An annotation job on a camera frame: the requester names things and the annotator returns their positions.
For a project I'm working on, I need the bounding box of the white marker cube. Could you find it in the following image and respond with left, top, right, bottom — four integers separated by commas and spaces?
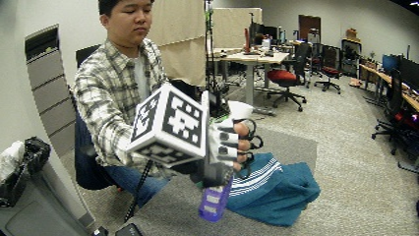
126, 82, 211, 169

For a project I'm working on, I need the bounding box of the teal towel with white stripes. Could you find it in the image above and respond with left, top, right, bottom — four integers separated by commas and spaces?
225, 151, 322, 228

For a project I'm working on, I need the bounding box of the red seat office chair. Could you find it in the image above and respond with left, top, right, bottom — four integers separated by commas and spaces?
312, 43, 345, 95
265, 41, 313, 113

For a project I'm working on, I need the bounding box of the light wooden desk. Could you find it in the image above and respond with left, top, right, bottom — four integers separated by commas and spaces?
211, 48, 292, 106

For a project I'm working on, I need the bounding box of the black stand pole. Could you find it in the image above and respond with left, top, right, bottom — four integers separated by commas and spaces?
204, 0, 220, 94

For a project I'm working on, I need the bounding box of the red bottle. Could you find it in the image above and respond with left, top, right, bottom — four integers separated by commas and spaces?
243, 27, 252, 54

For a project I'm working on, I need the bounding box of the black monitor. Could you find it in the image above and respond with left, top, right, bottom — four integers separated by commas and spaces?
248, 21, 283, 47
398, 56, 419, 92

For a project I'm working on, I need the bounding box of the beige partition screen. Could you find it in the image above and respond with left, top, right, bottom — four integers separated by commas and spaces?
211, 7, 265, 50
147, 0, 209, 88

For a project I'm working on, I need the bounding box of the the person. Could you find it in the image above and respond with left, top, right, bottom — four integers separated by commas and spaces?
71, 0, 212, 209

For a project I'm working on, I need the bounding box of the black shelf unit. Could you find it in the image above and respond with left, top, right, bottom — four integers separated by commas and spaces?
341, 37, 364, 80

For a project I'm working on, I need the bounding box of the black office chair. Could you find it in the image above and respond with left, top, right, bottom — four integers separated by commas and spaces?
72, 43, 123, 192
372, 67, 419, 157

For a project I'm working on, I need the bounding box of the long wooden desk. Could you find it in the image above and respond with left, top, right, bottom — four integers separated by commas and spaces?
358, 63, 419, 113

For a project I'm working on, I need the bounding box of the black device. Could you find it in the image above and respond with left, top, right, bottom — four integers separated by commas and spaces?
115, 222, 146, 236

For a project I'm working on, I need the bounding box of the brown door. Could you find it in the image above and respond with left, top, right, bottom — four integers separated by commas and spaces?
297, 14, 324, 43

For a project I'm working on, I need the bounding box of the blue screen monitor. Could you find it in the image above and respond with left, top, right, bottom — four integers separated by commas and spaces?
381, 53, 401, 76

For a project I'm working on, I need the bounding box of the grey drawer cabinet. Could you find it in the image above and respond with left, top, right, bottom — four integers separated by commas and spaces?
25, 24, 79, 156

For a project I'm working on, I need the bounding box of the black bag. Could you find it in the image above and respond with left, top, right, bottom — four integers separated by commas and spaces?
0, 136, 52, 208

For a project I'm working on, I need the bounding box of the grey bin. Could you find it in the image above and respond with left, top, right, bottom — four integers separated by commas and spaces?
0, 163, 98, 236

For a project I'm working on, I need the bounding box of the white plastic bag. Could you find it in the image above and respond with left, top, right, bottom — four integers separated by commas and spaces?
0, 140, 27, 185

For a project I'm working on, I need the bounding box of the black cable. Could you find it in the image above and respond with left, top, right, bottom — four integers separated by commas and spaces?
124, 159, 156, 224

